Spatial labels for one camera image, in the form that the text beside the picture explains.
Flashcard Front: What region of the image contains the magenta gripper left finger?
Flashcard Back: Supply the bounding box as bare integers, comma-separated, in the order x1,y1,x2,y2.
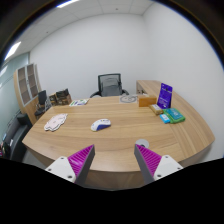
45,144,96,187

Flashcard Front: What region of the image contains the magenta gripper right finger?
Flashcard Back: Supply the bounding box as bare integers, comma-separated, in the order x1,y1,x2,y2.
133,143,184,185

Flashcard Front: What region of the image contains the small blue box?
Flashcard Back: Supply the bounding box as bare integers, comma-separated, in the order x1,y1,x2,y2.
160,114,170,124

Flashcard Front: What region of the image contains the small tan box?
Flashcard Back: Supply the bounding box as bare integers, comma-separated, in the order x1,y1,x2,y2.
150,104,163,115

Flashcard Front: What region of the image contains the green flat box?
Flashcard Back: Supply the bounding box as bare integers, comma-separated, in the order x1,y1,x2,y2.
165,108,185,123

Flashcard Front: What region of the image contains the green and white booklet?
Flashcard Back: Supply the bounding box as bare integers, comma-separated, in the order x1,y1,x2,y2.
69,99,89,107

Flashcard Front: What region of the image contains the orange-brown cardboard box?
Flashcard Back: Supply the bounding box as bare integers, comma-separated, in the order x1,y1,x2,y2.
138,95,157,107

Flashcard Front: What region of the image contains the purple standing box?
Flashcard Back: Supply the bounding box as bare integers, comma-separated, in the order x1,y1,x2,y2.
157,83,173,109

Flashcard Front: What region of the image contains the round grey coaster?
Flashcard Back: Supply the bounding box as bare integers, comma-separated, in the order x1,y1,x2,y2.
119,95,137,103

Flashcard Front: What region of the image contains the dark brown cardboard box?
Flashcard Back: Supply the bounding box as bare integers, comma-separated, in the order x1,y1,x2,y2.
49,89,72,106

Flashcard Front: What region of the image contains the black side chair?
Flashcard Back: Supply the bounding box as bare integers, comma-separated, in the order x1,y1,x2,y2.
34,90,52,118

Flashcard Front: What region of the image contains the black sofa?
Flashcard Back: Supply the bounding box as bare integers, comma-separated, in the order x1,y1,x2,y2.
2,114,32,162

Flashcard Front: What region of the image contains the wooden side desk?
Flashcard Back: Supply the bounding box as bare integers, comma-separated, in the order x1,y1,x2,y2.
136,80,161,97

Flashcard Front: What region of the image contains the black mesh office chair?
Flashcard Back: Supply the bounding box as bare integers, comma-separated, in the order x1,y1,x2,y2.
91,73,128,98

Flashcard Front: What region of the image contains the wooden shelf cabinet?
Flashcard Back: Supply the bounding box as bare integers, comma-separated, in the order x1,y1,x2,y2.
13,64,41,124

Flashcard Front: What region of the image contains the round cable grommet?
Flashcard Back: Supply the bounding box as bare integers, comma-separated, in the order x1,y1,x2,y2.
135,139,149,148

